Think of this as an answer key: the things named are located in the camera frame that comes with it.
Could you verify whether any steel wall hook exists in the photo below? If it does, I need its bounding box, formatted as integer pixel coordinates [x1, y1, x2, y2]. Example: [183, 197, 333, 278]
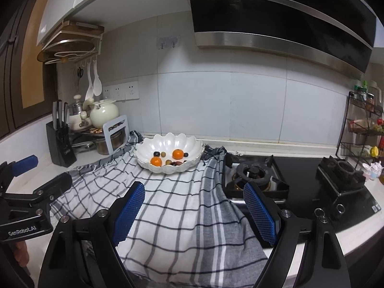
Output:
[156, 36, 180, 50]

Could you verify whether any steel pot with lid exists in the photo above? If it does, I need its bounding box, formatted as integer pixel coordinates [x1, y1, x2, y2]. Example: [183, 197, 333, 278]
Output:
[70, 94, 84, 116]

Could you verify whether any white wall rack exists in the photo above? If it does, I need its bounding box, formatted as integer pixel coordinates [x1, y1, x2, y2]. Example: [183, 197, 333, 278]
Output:
[39, 21, 105, 65]

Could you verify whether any black white checked cloth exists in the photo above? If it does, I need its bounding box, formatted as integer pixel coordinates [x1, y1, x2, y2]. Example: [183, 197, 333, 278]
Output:
[49, 130, 269, 288]

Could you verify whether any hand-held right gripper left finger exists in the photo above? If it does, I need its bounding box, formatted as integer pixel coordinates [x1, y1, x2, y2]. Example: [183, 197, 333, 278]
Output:
[38, 181, 146, 288]

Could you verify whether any steel stock pot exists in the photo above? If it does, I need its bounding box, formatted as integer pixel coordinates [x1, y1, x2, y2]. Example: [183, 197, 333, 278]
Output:
[95, 130, 126, 156]

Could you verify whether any black glass stove top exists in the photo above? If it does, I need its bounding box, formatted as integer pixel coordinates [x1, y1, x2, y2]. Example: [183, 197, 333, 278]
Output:
[223, 155, 381, 234]

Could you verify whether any wooden cutting board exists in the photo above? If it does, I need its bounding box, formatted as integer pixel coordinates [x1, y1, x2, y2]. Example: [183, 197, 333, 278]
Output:
[61, 20, 105, 36]

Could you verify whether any black knife block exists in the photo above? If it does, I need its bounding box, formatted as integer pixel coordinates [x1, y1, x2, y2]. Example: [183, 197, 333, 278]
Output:
[46, 121, 77, 168]

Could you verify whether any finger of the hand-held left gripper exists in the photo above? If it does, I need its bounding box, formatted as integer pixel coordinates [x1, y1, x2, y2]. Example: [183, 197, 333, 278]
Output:
[0, 172, 73, 216]
[0, 155, 39, 192]

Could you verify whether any brown wooden window frame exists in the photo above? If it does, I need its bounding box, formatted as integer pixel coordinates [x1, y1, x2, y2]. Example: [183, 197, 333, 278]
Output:
[0, 0, 59, 140]

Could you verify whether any black wire spice rack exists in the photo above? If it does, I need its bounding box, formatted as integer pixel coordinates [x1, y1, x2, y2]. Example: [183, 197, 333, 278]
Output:
[337, 91, 384, 158]

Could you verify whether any white rice paddle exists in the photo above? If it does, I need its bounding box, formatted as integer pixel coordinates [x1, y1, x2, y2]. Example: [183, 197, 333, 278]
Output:
[92, 60, 102, 96]

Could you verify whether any cream saucepan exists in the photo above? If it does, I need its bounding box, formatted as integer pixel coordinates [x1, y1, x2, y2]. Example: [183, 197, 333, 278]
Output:
[68, 112, 92, 131]

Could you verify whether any white pot stand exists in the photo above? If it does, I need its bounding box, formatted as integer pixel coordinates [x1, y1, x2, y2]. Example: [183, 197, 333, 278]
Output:
[102, 115, 130, 155]

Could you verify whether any white floral cup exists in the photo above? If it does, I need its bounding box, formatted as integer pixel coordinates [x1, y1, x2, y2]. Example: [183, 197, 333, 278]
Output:
[361, 162, 383, 180]

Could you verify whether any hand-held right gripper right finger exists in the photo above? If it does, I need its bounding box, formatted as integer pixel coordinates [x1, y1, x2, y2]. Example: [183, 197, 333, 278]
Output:
[243, 182, 351, 288]

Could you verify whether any white scalloped bowl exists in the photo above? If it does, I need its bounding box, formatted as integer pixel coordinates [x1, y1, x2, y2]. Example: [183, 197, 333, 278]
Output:
[133, 134, 205, 174]

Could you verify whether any black gas burner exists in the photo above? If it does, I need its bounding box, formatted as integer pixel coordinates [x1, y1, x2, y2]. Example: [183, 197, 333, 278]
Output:
[223, 155, 290, 200]
[317, 155, 366, 197]

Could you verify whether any person's left hand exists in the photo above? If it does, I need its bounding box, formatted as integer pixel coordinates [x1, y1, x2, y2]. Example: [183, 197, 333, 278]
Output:
[13, 241, 30, 265]

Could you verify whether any black steel range hood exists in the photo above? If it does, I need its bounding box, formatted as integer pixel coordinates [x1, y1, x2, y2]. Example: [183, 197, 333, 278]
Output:
[184, 0, 380, 74]

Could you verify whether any cream ceramic pot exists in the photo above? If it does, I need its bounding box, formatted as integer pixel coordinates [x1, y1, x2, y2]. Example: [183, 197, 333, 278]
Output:
[89, 99, 120, 129]

